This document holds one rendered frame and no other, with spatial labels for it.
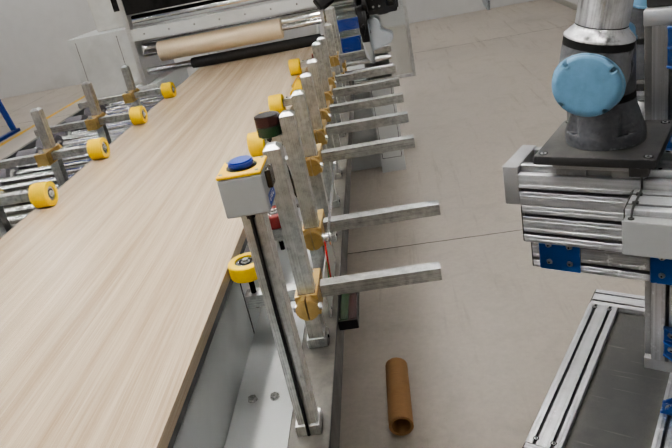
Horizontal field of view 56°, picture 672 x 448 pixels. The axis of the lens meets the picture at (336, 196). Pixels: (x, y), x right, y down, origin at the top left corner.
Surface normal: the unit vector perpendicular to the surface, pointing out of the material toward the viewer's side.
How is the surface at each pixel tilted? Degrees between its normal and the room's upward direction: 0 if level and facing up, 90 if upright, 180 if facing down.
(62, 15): 90
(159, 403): 0
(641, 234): 90
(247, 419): 0
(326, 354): 0
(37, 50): 90
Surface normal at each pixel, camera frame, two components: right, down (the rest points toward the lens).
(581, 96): -0.47, 0.53
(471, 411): -0.18, -0.91
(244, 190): -0.04, 0.39
